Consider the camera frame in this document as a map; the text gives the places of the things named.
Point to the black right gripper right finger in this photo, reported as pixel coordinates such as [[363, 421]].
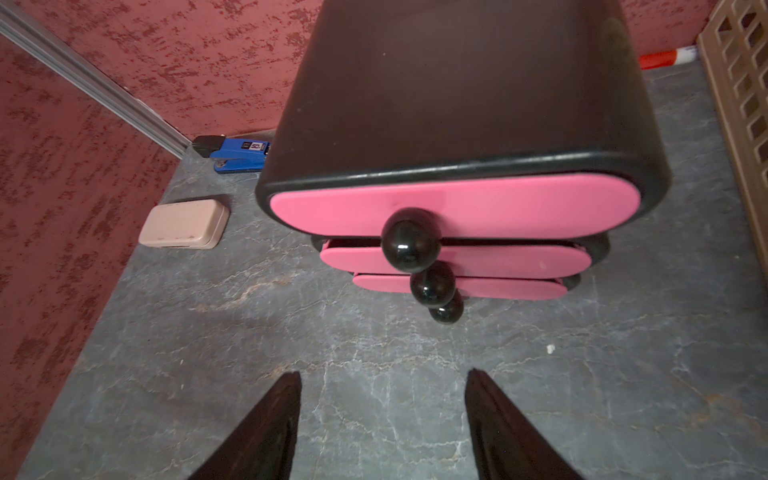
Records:
[[505, 444]]

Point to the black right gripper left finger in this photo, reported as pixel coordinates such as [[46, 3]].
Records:
[[263, 444]]

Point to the pink drawer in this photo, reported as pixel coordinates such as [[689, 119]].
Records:
[[565, 207], [467, 287], [514, 260]]

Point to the black drawer cabinet shell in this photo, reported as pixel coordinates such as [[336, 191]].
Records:
[[401, 92]]

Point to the pink pencil case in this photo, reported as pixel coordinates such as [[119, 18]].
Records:
[[196, 224]]

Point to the blue stapler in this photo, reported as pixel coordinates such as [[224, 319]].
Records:
[[231, 155]]

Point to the red white marker pen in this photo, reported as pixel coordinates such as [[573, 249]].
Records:
[[669, 58]]

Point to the beige file organizer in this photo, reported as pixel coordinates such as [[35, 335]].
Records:
[[733, 49]]

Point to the left corner aluminium post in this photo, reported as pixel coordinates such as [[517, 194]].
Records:
[[28, 34]]

